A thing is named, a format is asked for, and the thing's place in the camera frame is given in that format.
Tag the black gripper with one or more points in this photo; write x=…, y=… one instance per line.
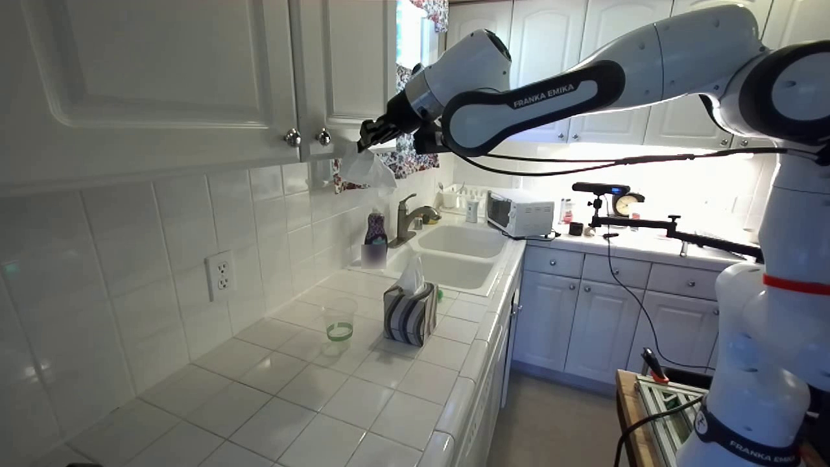
x=402, y=118

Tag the white paper napkin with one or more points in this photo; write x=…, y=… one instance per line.
x=367, y=169

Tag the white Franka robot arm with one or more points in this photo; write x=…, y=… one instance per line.
x=674, y=52

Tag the round metal cabinet knob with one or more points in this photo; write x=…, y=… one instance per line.
x=322, y=137
x=294, y=139

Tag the narrow white cabinet door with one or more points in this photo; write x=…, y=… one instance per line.
x=345, y=69

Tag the white base cabinet drawer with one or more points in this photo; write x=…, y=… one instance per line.
x=623, y=270
x=684, y=282
x=554, y=260

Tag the wide white cabinet door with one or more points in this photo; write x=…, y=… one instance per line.
x=157, y=61

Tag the white base cabinet door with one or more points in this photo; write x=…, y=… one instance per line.
x=606, y=332
x=543, y=326
x=674, y=332

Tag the white counter base cabinet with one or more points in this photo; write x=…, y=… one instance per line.
x=493, y=389

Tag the metal sink faucet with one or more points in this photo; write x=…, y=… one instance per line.
x=406, y=216

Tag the small pale bottle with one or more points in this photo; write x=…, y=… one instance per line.
x=446, y=199

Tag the dark soap bottle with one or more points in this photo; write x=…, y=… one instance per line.
x=377, y=243

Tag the small white container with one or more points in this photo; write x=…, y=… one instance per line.
x=472, y=214

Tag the white double sink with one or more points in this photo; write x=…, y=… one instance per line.
x=462, y=243

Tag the floral curtain valance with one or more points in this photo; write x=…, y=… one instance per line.
x=437, y=11

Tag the white tissue in box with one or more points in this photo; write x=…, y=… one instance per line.
x=410, y=279

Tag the silver toaster oven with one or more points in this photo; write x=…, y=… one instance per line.
x=520, y=216

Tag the striped tissue box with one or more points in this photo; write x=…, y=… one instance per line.
x=412, y=318

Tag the clear cup green base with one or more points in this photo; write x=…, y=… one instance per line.
x=340, y=330

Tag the round yellow dial object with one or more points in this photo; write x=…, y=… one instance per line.
x=628, y=205

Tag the wooden cart table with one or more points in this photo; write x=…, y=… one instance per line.
x=625, y=417

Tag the green white board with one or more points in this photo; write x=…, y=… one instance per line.
x=669, y=417

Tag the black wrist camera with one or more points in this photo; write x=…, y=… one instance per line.
x=428, y=139

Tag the white wall power outlet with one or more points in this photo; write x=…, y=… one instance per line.
x=221, y=277

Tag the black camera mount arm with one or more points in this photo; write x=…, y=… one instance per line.
x=639, y=225

